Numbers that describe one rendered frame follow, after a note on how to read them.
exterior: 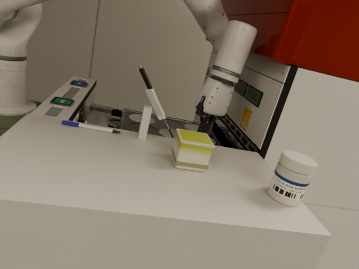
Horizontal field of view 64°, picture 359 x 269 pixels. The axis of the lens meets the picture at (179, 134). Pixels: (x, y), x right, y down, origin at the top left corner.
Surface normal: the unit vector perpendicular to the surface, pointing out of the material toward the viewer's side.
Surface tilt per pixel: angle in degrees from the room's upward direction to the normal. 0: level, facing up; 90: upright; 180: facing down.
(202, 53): 90
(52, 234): 90
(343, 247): 90
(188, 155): 90
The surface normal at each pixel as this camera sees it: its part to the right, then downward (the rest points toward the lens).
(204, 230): 0.13, 0.37
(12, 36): 0.38, -0.57
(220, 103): 0.57, 0.46
